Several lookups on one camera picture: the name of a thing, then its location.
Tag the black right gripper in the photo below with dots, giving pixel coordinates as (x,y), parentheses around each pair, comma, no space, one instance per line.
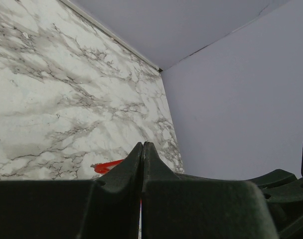
(283,193)

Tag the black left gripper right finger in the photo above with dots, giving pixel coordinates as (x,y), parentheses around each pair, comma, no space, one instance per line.
(174,208)

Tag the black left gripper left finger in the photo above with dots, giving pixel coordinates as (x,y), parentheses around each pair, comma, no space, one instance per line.
(104,208)

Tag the red tagged silver key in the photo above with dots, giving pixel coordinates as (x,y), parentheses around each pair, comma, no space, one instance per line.
(103,168)

